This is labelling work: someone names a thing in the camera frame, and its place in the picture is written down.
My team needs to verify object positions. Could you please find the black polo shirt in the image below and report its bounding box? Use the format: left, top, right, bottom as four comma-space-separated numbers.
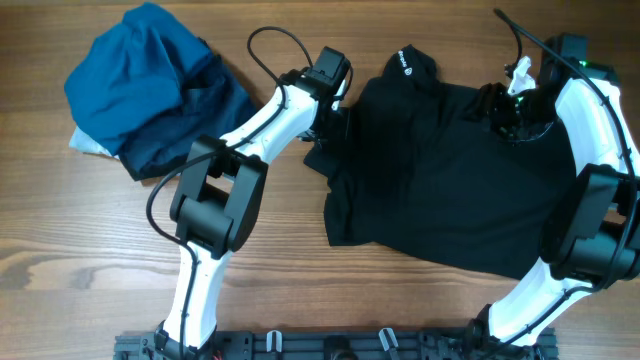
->
304, 46, 576, 279

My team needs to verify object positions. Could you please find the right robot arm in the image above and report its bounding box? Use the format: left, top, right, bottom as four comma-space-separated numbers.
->
463, 33, 639, 359

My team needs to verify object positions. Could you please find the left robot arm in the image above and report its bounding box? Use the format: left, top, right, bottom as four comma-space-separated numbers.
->
152, 47, 351, 359

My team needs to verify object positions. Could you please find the dark teal garment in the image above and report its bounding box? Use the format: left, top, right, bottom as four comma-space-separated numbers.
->
119, 56, 256, 181

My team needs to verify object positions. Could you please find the bright blue shirt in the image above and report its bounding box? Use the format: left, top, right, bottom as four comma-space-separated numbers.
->
64, 2, 213, 155

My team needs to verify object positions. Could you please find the light grey cloth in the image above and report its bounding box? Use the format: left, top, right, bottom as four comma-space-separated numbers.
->
69, 127, 119, 159

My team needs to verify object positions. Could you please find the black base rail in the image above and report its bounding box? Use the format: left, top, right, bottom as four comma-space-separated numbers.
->
113, 328, 560, 360

